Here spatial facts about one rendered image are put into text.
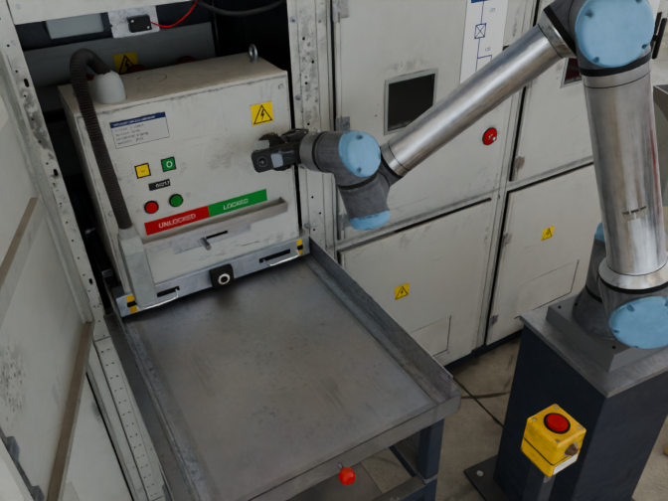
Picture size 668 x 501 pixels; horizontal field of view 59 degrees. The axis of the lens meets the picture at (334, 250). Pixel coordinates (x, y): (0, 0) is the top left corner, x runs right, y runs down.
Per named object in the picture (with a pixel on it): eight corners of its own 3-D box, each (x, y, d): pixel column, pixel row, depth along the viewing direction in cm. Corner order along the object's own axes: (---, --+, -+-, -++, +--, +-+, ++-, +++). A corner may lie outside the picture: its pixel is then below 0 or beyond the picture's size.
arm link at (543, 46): (602, -47, 113) (347, 159, 147) (615, -38, 103) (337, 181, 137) (634, 2, 117) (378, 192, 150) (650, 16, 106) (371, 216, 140)
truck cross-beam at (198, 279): (310, 252, 172) (308, 236, 168) (121, 317, 150) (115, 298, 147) (302, 245, 175) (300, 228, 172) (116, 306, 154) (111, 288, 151)
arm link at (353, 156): (360, 188, 121) (345, 143, 116) (320, 183, 130) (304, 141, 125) (389, 166, 125) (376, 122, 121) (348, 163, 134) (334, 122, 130)
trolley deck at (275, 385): (459, 410, 132) (462, 392, 129) (191, 550, 108) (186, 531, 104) (315, 260, 181) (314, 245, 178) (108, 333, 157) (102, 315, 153)
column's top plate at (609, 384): (604, 287, 176) (605, 281, 175) (700, 356, 152) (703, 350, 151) (518, 319, 166) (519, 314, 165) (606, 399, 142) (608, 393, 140)
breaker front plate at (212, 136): (300, 243, 168) (288, 76, 141) (128, 299, 149) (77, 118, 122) (298, 240, 169) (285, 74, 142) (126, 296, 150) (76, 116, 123)
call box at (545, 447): (577, 461, 119) (587, 428, 114) (549, 479, 116) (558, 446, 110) (547, 433, 125) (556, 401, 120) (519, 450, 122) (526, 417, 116)
